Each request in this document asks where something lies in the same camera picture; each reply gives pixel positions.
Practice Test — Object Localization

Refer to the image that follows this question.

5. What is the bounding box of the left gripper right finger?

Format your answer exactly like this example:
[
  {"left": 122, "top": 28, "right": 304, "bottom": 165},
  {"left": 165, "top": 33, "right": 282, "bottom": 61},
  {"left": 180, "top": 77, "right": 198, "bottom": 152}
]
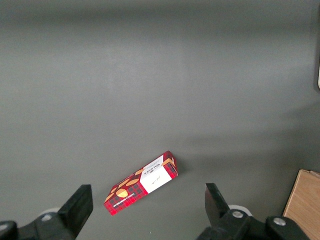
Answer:
[{"left": 197, "top": 183, "right": 309, "bottom": 240}]

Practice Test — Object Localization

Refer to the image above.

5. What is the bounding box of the wooden drawer cabinet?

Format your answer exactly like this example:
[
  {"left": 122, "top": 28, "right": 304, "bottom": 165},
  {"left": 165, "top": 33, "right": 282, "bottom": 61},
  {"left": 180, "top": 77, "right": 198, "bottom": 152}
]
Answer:
[{"left": 282, "top": 168, "right": 320, "bottom": 240}]

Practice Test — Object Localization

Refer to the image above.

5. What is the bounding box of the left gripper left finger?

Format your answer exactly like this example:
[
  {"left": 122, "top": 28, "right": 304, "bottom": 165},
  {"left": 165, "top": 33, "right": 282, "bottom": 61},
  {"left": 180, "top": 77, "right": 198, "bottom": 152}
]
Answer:
[{"left": 0, "top": 184, "right": 94, "bottom": 240}]

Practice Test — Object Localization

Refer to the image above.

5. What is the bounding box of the red tartan shortbread box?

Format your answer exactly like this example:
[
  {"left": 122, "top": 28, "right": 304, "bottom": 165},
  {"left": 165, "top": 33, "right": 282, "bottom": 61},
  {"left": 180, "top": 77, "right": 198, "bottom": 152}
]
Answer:
[{"left": 103, "top": 150, "right": 180, "bottom": 217}]

